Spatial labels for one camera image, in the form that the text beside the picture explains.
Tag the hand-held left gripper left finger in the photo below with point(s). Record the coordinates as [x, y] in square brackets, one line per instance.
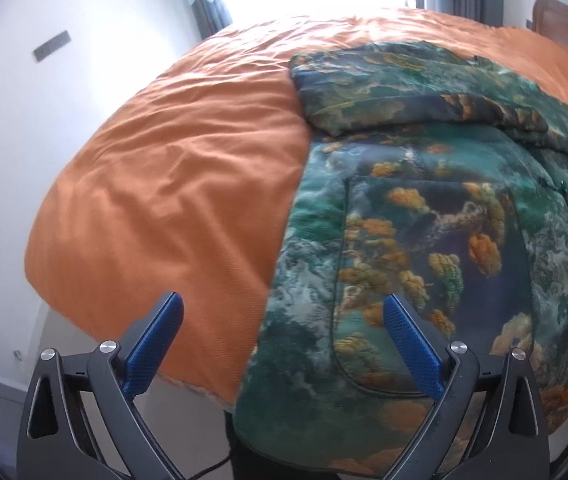
[156, 340]

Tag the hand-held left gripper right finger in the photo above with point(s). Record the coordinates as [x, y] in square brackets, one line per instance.
[409, 340]

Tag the green printed padded jacket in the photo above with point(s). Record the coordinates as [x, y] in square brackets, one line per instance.
[414, 200]

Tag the orange bedspread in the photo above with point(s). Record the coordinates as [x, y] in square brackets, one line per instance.
[178, 185]

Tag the grey wall switch panel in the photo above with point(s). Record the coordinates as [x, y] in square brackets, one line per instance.
[52, 47]

